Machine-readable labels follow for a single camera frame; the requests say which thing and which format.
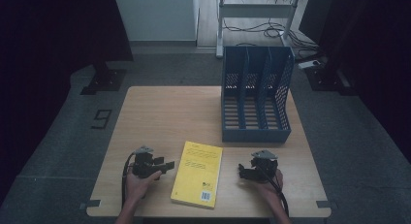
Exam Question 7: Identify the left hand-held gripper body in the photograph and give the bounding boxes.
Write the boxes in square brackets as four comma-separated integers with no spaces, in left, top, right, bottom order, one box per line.
[131,145,162,179]

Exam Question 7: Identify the black floor cables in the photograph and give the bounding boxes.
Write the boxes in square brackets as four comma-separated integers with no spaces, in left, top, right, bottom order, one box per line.
[222,0,320,53]

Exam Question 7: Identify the grey tape strip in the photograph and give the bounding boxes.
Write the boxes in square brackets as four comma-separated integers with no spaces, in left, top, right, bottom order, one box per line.
[79,199,102,210]
[316,200,337,209]

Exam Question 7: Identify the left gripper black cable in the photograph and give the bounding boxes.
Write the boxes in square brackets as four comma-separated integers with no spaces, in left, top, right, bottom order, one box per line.
[121,151,136,208]

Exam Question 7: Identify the black stand base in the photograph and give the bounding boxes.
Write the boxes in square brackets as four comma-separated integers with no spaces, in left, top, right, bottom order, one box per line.
[304,63,357,96]
[79,60,127,96]

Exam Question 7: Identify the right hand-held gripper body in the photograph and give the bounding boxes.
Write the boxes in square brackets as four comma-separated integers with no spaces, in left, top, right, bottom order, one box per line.
[250,149,279,183]

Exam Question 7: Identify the yellow paperback book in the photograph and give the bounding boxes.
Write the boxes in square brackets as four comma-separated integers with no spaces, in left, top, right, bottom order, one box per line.
[170,140,224,209]

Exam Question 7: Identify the person's right hand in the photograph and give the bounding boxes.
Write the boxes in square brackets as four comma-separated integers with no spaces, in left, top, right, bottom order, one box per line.
[256,169,285,203]

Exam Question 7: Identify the blue plastic file rack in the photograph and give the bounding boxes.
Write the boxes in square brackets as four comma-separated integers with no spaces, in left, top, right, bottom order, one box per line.
[221,45,296,144]

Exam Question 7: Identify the white power strip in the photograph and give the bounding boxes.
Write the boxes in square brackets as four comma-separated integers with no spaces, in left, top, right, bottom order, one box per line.
[298,59,321,70]

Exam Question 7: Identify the white metal desk frame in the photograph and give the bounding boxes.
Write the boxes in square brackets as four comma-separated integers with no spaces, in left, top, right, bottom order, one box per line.
[215,0,303,59]

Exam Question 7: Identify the dark curtain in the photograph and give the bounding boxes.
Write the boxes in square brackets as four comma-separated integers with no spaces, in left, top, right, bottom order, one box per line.
[299,0,411,164]
[0,0,134,206]

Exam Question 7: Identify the person's left hand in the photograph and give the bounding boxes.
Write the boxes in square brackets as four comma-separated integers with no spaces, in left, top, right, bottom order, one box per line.
[124,170,163,205]

